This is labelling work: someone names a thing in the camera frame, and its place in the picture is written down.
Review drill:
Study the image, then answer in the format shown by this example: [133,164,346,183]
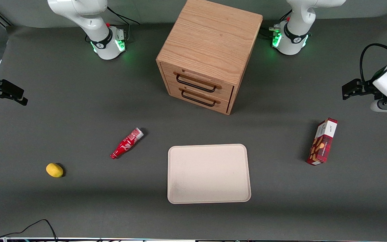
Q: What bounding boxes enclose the yellow lemon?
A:
[46,163,64,178]

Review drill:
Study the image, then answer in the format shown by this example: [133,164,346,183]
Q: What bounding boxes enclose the wooden drawer cabinet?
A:
[156,0,263,116]

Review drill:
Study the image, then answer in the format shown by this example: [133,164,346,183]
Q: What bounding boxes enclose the red cola bottle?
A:
[110,127,145,160]

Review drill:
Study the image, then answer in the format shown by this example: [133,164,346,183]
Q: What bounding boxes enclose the black left arm base cables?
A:
[259,9,293,40]

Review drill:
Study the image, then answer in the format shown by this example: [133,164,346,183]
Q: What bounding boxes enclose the red cookie box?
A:
[306,117,338,166]

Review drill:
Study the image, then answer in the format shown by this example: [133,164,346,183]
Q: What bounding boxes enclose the black cable on left wrist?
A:
[359,43,387,84]

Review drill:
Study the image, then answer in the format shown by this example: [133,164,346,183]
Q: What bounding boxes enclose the black right arm base cable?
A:
[106,6,141,43]

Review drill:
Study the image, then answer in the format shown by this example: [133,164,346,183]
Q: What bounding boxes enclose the wooden drawer with black handle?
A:
[168,84,231,113]
[161,63,234,102]

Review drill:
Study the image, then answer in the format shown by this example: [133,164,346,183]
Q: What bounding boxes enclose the thin black floor cable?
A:
[0,219,58,242]

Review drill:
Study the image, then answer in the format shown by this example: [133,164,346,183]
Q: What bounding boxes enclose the beige rectangular tray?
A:
[167,144,252,204]

